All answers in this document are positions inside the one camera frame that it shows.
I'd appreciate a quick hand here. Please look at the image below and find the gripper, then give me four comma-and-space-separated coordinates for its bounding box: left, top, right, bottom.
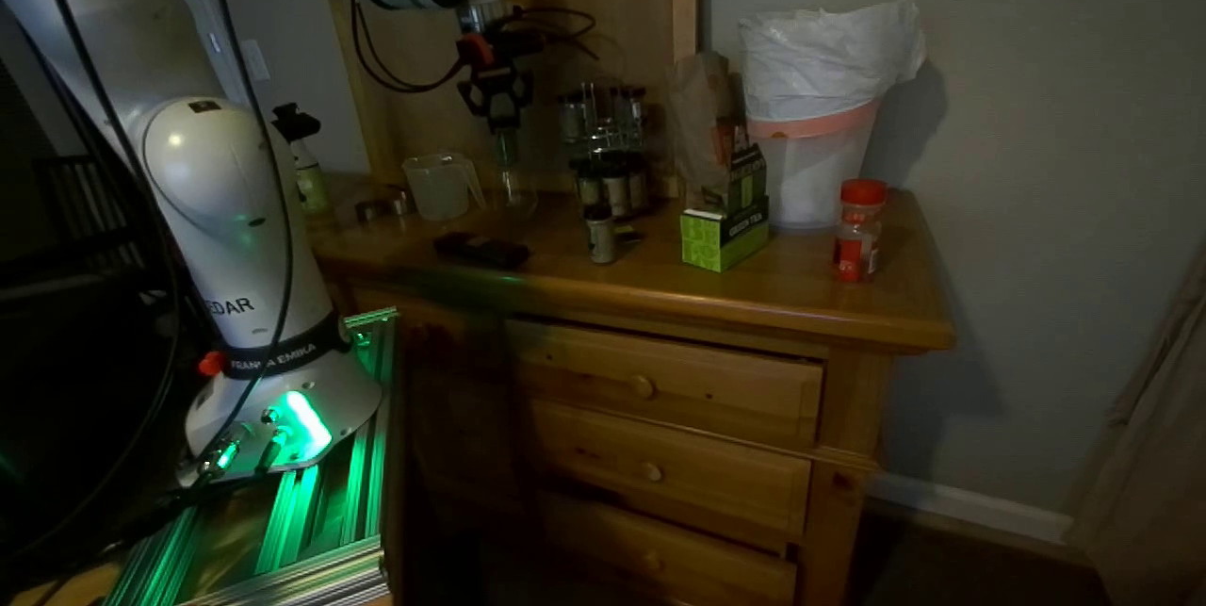
458, 27, 546, 132

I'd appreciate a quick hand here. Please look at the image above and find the clear glass cup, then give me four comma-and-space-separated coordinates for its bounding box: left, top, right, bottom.
490, 127, 540, 214

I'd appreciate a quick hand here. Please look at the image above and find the metal spice rack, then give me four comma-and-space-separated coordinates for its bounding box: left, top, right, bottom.
556, 82, 657, 217

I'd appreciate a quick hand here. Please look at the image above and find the small metal measuring cup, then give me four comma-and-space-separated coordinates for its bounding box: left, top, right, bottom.
352, 191, 416, 226

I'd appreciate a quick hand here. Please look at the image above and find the spray bottle with black trigger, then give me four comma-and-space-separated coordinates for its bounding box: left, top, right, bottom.
272, 103, 333, 217

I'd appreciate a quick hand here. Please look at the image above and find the spice bottle with red lid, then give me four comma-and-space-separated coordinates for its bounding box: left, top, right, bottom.
833, 178, 888, 285

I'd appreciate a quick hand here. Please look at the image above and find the clear plastic measuring jug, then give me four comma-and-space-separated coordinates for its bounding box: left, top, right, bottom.
402, 153, 487, 221

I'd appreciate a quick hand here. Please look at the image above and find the black remote control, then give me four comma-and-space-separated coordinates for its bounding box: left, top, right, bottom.
432, 231, 530, 271

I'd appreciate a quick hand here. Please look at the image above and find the brown paper bag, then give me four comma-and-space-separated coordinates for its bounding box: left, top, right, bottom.
663, 53, 747, 209

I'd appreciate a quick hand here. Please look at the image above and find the dark green tea box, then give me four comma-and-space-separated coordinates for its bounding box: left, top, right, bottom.
724, 145, 768, 213

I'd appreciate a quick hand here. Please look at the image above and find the light green tea box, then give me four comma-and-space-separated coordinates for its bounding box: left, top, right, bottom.
679, 196, 771, 273

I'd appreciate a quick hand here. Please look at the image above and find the wooden dresser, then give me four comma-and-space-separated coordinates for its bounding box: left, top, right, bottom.
305, 171, 958, 606

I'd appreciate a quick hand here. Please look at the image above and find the white bin with plastic liner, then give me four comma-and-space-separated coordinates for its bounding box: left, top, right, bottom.
738, 0, 928, 231

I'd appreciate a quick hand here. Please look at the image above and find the wooden drawer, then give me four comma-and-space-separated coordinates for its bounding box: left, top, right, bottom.
521, 398, 814, 538
505, 318, 826, 452
539, 491, 801, 606

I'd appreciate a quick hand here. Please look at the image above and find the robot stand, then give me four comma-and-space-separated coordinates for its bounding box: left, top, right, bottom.
94, 307, 400, 606

